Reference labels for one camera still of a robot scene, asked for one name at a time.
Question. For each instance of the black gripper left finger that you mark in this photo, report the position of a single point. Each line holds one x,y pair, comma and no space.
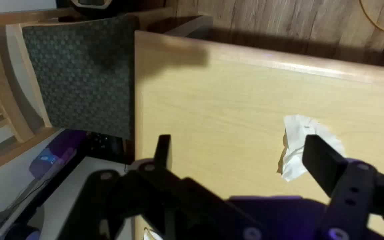
166,204

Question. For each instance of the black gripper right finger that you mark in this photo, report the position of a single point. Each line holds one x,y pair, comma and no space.
356,195

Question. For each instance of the white paper napkin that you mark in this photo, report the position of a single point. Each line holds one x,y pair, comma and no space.
296,133

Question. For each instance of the small black box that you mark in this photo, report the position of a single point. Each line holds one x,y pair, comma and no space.
107,147

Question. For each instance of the purple plastic object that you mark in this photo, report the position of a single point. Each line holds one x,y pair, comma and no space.
54,155

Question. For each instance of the wooden chair with dark cushion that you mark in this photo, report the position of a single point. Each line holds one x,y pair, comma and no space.
80,80

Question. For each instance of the black round base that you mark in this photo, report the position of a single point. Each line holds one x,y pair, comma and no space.
86,5

